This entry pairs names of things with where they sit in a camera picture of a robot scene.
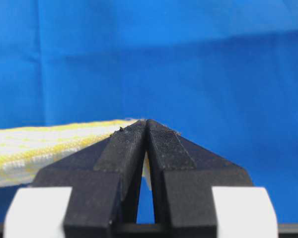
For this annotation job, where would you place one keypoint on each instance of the yellow checked towel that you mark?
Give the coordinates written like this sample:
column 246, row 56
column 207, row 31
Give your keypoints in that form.
column 25, row 150

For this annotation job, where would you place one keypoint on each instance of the blue table cloth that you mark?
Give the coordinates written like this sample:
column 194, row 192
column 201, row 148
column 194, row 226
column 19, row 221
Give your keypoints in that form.
column 223, row 73

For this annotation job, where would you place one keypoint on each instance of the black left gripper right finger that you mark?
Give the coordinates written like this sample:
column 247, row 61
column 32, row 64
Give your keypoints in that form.
column 199, row 194

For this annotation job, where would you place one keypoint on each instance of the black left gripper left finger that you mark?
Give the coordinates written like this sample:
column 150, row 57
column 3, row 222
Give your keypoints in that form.
column 81, row 195

